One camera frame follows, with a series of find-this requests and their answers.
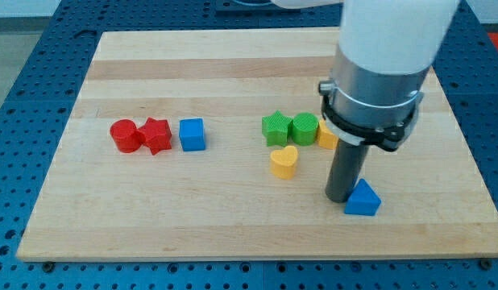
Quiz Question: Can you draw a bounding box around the wooden board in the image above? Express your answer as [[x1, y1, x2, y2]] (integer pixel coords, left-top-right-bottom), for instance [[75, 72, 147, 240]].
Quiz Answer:
[[17, 27, 498, 262]]

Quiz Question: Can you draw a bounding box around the blue cube block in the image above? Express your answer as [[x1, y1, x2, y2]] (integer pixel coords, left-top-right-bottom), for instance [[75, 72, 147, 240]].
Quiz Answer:
[[179, 118, 205, 151]]

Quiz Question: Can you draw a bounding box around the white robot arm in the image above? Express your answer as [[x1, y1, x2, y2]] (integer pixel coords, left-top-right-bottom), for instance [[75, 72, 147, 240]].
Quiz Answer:
[[318, 0, 459, 151]]

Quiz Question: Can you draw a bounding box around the green cylinder block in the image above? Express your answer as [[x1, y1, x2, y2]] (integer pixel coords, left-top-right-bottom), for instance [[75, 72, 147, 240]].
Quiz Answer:
[[292, 112, 318, 146]]

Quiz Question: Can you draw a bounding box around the yellow block behind arm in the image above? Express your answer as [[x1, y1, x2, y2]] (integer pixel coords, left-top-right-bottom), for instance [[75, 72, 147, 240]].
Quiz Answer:
[[316, 119, 338, 150]]

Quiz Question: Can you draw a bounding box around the green star block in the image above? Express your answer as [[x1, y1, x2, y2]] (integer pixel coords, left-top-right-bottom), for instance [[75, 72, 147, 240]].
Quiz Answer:
[[262, 110, 293, 147]]

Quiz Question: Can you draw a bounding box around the red star block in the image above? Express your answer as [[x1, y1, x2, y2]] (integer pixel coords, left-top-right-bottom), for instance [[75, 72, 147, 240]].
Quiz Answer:
[[137, 118, 172, 155]]

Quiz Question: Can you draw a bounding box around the blue triangle block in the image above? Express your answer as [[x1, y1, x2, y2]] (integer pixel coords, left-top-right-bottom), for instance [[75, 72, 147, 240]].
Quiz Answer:
[[344, 179, 382, 216]]

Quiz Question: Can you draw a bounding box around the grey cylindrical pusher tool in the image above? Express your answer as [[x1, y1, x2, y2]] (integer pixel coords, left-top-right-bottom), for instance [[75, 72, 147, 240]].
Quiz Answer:
[[325, 139, 369, 203]]

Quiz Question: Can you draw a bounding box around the yellow heart block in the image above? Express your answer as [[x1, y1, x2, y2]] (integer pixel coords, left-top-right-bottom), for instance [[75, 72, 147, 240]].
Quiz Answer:
[[270, 145, 299, 180]]

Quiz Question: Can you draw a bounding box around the red cylinder block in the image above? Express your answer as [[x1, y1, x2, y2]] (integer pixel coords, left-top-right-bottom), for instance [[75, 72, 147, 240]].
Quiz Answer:
[[110, 119, 142, 153]]

